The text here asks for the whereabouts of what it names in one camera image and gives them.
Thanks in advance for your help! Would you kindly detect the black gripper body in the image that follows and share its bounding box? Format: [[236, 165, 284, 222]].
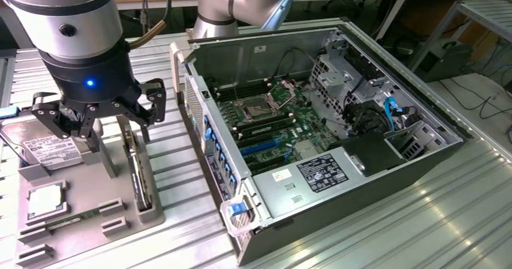
[[39, 40, 142, 119]]

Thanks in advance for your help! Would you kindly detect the graphics card with metal bracket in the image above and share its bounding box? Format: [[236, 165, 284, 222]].
[[117, 116, 155, 213]]

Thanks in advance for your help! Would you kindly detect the CPU socket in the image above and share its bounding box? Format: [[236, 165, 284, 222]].
[[240, 98, 278, 123]]

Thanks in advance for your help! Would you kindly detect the RAM stick with white label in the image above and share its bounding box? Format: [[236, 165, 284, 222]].
[[238, 120, 290, 136]]

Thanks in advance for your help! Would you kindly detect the silver CPU chip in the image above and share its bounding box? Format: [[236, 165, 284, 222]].
[[27, 186, 67, 214]]

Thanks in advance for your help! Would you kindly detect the grey printed parts rack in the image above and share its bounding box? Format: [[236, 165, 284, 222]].
[[14, 119, 167, 267]]

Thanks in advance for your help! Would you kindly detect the blue expansion slot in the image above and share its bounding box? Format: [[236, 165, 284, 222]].
[[240, 139, 282, 156]]

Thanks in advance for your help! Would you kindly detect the metal socket cover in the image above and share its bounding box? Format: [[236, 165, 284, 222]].
[[266, 79, 300, 108]]

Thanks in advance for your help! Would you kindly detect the green motherboard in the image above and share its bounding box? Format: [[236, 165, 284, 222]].
[[208, 77, 348, 177]]

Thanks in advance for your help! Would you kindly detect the green RAM stick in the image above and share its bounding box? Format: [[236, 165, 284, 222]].
[[46, 208, 101, 229]]

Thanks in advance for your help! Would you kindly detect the silver chipset heatsink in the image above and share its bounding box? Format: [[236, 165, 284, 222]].
[[296, 141, 323, 159]]

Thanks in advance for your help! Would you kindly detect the open grey PC case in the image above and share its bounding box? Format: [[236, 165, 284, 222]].
[[170, 17, 475, 267]]

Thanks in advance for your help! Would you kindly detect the grey power supply unit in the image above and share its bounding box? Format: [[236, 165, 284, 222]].
[[252, 153, 368, 219]]

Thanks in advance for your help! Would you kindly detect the tall grey metal drive cage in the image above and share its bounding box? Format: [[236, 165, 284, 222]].
[[308, 31, 396, 108]]

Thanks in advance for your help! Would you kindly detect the black plastic shroud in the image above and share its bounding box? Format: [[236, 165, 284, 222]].
[[343, 132, 408, 179]]

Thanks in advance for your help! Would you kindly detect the grey perforated disk bay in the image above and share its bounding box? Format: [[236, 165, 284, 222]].
[[383, 120, 462, 162]]

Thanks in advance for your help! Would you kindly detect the black box device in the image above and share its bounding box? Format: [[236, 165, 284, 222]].
[[417, 40, 475, 84]]

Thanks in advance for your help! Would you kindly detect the spare metal slat table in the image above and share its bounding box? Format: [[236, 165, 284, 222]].
[[433, 0, 512, 72]]

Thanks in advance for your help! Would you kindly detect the hard disk with blue bracket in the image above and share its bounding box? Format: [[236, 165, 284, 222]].
[[0, 106, 95, 171]]

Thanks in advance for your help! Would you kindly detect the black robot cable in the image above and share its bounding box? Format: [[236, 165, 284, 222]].
[[131, 0, 174, 47]]

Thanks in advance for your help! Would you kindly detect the thin black looped wire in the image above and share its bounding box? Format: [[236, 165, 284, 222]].
[[272, 49, 318, 81]]

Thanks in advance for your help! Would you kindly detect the black wire bundle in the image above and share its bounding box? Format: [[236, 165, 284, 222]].
[[344, 102, 389, 135]]

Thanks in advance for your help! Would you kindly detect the blue disk wire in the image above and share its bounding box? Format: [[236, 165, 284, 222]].
[[383, 96, 404, 132]]

